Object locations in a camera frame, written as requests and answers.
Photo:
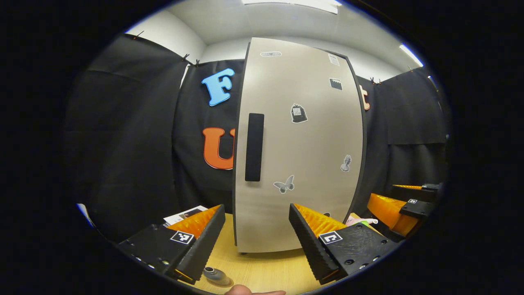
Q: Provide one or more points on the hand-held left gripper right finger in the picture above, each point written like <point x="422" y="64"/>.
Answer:
<point x="307" y="241"/>

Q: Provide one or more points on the grey cabinet door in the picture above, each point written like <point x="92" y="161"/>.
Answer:
<point x="307" y="164"/>

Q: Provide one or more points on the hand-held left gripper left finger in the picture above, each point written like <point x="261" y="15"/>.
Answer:
<point x="204" y="246"/>

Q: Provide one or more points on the pink star plush toy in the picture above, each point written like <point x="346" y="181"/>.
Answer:
<point x="362" y="222"/>

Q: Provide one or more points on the long ceiling light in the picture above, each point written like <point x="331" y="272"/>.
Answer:
<point x="411" y="55"/>
<point x="294" y="5"/>

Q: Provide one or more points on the white printed leaflet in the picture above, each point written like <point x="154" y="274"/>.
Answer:
<point x="184" y="215"/>

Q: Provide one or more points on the dark grey cabinet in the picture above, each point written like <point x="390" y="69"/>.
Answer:
<point x="234" y="196"/>

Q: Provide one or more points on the black backdrop cloth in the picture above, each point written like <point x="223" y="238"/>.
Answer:
<point x="123" y="143"/>

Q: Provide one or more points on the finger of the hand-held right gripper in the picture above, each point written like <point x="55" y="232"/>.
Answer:
<point x="413" y="193"/>
<point x="385" y="211"/>

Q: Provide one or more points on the silver bottle with pink label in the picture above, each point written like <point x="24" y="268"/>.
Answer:
<point x="217" y="275"/>

